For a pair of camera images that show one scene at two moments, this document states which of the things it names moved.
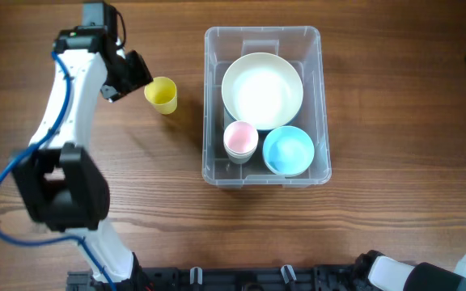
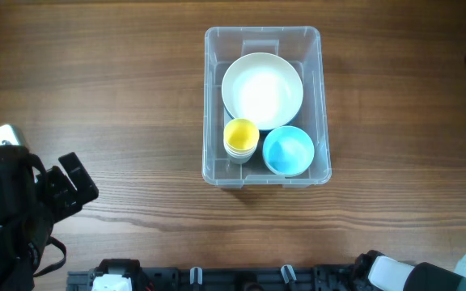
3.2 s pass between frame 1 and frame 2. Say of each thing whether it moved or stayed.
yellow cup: moved
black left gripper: moved
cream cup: stayed
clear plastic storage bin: stayed
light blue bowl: stayed
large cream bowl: stayed
